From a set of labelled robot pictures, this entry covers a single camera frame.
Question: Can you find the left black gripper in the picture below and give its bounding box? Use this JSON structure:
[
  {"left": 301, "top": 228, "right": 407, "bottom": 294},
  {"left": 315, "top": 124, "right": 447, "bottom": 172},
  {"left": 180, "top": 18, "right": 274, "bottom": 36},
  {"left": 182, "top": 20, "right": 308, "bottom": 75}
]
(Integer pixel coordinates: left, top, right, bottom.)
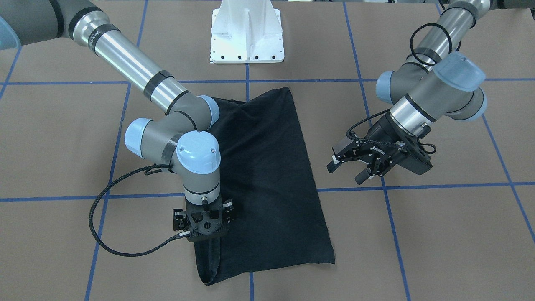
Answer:
[{"left": 326, "top": 113, "right": 433, "bottom": 185}]

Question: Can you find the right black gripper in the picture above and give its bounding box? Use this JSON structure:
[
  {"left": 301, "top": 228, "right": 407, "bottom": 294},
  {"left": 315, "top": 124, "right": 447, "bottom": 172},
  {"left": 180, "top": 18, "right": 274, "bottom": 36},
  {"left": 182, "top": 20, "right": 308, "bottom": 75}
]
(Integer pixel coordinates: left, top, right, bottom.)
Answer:
[{"left": 173, "top": 197, "right": 234, "bottom": 242}]

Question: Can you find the black graphic t-shirt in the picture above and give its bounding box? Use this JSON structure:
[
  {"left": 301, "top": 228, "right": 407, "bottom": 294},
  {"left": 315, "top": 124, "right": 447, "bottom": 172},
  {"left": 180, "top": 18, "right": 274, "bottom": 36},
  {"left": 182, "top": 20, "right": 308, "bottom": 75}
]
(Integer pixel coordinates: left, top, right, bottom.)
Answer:
[{"left": 194, "top": 87, "right": 336, "bottom": 286}]

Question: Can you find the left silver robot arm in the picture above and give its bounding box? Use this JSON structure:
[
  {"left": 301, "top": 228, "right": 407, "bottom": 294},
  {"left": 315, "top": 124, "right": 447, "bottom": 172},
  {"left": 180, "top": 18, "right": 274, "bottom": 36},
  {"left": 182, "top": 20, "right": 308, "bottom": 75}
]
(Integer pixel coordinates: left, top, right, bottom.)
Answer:
[{"left": 327, "top": 0, "right": 534, "bottom": 184}]

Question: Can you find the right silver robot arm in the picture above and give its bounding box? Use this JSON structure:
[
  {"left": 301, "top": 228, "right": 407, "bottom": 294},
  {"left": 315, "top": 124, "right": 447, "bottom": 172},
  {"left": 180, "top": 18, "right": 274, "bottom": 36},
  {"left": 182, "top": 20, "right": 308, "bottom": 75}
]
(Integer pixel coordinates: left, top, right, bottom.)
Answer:
[{"left": 1, "top": 0, "right": 233, "bottom": 242}]

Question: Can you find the braided black cable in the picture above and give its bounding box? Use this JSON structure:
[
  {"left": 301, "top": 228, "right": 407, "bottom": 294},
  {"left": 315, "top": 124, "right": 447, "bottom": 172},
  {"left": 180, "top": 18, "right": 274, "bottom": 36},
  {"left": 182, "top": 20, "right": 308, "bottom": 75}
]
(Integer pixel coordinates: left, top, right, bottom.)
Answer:
[{"left": 88, "top": 164, "right": 189, "bottom": 257}]

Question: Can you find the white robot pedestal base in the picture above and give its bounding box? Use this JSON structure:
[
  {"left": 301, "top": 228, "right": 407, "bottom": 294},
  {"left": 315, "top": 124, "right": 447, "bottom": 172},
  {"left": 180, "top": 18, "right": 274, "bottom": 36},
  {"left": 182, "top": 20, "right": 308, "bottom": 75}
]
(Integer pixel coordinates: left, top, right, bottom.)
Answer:
[{"left": 210, "top": 0, "right": 285, "bottom": 64}]

